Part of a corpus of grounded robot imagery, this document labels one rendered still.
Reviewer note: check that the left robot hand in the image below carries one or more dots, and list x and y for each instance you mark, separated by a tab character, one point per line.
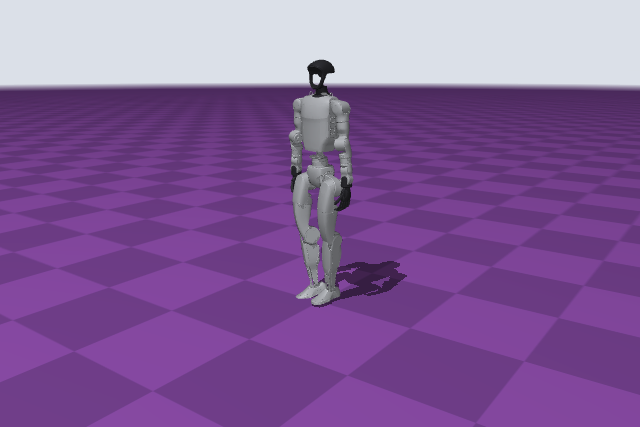
345	195

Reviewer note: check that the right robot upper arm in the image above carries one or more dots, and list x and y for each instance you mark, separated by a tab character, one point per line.
296	135

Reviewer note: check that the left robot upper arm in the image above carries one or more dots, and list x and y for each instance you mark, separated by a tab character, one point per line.
341	110

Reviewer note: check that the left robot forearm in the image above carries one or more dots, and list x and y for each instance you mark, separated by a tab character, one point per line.
345	162

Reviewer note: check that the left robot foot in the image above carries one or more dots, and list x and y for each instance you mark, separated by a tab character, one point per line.
325	296

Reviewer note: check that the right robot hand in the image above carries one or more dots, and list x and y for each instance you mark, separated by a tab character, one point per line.
295	174

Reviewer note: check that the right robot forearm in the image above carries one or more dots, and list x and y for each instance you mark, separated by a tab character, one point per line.
296	156

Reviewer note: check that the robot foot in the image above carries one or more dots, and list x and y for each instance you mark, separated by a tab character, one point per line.
325	296
310	292

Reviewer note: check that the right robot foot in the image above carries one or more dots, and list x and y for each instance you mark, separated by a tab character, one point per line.
310	292

